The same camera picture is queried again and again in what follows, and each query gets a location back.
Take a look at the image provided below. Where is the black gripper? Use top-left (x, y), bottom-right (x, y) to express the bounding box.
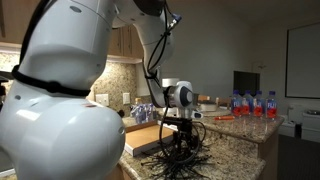
top-left (171, 125), bottom-right (200, 155)

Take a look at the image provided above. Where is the black zip tie pile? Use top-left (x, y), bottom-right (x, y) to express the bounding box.
top-left (141, 143), bottom-right (214, 180)

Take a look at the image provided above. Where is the flat cardboard box white rim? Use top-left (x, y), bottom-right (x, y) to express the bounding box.
top-left (124, 120), bottom-right (176, 158)

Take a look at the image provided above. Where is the white rectangular container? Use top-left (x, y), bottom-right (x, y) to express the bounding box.
top-left (199, 103), bottom-right (218, 112)

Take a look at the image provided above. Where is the orange marker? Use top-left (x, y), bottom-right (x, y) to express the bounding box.
top-left (213, 115), bottom-right (236, 121)

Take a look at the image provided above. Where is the white paper towel roll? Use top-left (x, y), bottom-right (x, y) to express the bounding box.
top-left (162, 78), bottom-right (180, 88)

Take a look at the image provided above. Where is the Fiji water bottle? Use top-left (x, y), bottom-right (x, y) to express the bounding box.
top-left (230, 89), bottom-right (243, 118)
top-left (253, 90), bottom-right (265, 118)
top-left (242, 89), bottom-right (254, 117)
top-left (265, 90), bottom-right (279, 120)

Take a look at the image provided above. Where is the black television screen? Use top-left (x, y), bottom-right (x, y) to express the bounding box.
top-left (233, 70), bottom-right (261, 98)

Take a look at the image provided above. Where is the wooden upper cabinet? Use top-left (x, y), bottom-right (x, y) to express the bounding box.
top-left (0, 0), bottom-right (144, 64)

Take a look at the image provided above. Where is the white low furniture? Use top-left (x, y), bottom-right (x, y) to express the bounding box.
top-left (278, 105), bottom-right (320, 144)

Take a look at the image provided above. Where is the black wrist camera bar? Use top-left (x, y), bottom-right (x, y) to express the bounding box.
top-left (163, 116), bottom-right (194, 127)

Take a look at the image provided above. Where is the white light switch plate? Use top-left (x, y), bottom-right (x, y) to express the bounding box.
top-left (122, 92), bottom-right (131, 105)

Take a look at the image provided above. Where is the white wall outlet plate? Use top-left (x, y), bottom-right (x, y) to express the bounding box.
top-left (95, 93), bottom-right (110, 108)

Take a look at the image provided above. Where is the black robot cable harness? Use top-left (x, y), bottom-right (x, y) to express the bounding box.
top-left (11, 0), bottom-right (208, 165)

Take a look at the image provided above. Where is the wall whiteboard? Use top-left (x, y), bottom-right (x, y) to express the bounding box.
top-left (285, 22), bottom-right (320, 100)

